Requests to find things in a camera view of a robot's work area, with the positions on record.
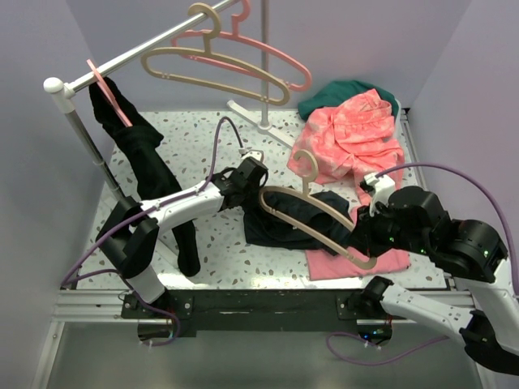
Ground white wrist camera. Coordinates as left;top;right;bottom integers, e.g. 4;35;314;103
360;173;396;216
239;149;264;162

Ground plain pink folded shorts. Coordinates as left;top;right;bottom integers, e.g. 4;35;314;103
306;206;411;281

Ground aluminium frame rail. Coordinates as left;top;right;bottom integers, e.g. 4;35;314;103
34;111;492;388

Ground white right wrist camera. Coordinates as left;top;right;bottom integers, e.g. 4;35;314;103
360;173;396;216

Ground pink empty hanger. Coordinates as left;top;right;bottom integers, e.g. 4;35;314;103
182;0;312;92

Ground pink hanger holding pants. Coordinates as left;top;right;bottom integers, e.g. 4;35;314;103
87;59;133;127

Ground beige hanger front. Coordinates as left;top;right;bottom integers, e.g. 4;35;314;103
259;149;378;271

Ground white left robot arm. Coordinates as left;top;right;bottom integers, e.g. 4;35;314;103
96;153;268;318

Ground beige hanger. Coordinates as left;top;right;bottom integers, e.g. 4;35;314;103
259;149;378;271
140;2;292;107

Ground white metal clothes rack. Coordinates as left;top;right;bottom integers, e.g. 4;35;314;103
43;0;301;260

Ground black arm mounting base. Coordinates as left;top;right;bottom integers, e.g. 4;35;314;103
121;289;392;340

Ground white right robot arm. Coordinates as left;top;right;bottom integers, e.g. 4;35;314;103
348;186;518;375

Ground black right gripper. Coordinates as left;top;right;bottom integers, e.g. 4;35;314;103
345;197;429;255

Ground teal green garment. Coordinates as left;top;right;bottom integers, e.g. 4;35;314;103
297;80;400;122

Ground beige hanger rear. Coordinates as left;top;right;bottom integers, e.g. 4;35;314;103
140;2;292;107

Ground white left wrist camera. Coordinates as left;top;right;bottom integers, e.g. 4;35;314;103
239;149;264;162

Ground black pants on hanger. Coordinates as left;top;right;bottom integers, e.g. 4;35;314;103
88;77;200;279

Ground dark navy shorts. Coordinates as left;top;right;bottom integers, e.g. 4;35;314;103
242;192;350;255

